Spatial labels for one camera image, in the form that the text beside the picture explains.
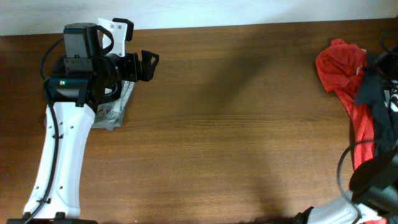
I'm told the red shirt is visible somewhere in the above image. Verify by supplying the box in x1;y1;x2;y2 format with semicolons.
315;39;377;172

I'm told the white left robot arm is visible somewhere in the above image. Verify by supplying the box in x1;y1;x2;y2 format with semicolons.
18;18;159;223

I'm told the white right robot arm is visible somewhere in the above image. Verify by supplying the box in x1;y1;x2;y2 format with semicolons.
293;149;397;224

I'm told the dark green Nike t-shirt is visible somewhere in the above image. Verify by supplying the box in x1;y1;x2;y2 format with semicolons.
356;54;397;156

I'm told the grey folded garment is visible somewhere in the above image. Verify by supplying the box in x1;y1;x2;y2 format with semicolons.
92;81;135;130

